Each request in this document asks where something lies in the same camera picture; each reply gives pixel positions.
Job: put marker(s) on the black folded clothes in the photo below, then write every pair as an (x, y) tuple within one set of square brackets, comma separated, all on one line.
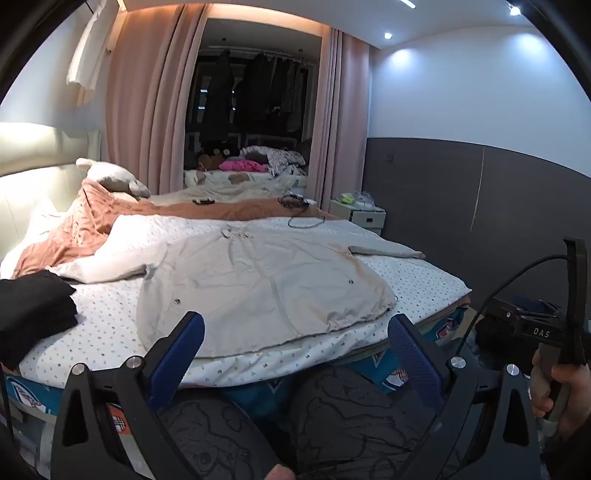
[(32, 309)]

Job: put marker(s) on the pink curtain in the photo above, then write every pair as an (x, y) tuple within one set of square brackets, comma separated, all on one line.
[(147, 115), (341, 115)]

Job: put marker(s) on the pile of mixed clothes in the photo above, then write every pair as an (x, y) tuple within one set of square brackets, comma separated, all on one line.
[(277, 159)]

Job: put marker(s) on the floral bed sheet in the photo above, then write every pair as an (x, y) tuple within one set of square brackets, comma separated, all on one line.
[(415, 286)]

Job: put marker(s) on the cream padded headboard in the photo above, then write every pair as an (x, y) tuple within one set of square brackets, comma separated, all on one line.
[(27, 184)]

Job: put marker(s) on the small black device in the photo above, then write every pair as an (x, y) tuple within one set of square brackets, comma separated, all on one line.
[(203, 201)]

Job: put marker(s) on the orange blanket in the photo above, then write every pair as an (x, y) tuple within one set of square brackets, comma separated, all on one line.
[(74, 230)]

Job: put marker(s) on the person's left hand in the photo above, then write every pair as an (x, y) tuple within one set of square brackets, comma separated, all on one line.
[(281, 473)]

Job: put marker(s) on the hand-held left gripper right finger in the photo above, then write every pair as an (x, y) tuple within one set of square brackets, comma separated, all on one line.
[(413, 360)]

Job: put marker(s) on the cream patterned quilt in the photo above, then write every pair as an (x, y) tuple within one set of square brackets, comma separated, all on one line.
[(258, 184)]

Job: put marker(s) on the person's right forearm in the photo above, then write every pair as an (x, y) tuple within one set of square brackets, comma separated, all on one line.
[(572, 457)]

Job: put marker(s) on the dark hanging clothes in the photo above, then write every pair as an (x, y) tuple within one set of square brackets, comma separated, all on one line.
[(258, 92)]

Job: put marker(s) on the beige jacket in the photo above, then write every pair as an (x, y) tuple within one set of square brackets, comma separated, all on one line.
[(258, 286)]

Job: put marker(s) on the white nightstand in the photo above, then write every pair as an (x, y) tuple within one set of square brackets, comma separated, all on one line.
[(358, 217)]

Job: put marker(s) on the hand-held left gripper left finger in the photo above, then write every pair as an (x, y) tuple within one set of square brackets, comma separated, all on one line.
[(178, 350)]

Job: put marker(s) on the green small item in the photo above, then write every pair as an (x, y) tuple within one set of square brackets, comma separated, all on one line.
[(346, 198)]

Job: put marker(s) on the white hanging garment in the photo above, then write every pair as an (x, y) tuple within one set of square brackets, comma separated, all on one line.
[(90, 50)]

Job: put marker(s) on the white pillow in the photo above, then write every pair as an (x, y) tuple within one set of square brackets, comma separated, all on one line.
[(41, 214)]

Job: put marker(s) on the beige plush pillow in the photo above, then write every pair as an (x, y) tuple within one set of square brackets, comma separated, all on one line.
[(111, 177)]

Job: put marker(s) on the clear plastic bag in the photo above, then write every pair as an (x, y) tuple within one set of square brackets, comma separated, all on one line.
[(364, 198)]

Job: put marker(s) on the person's right hand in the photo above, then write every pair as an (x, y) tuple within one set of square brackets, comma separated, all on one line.
[(577, 392)]

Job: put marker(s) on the person's patterned dark pants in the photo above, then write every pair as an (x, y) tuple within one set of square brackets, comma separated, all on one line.
[(351, 415)]

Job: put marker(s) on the pink garment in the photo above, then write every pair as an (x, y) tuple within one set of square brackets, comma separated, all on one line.
[(235, 165)]

